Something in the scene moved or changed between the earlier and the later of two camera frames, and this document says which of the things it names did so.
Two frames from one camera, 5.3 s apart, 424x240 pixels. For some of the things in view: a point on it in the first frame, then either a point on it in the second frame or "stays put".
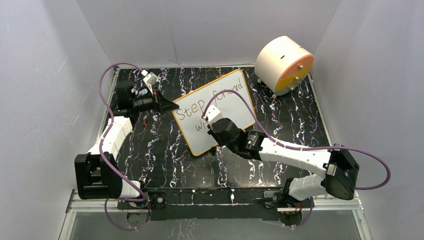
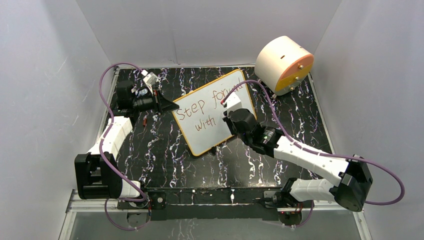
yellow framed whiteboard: (233, 106) stays put
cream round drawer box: (282, 65) stays put
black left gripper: (166, 104) stays put
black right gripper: (211, 132) to (228, 120)
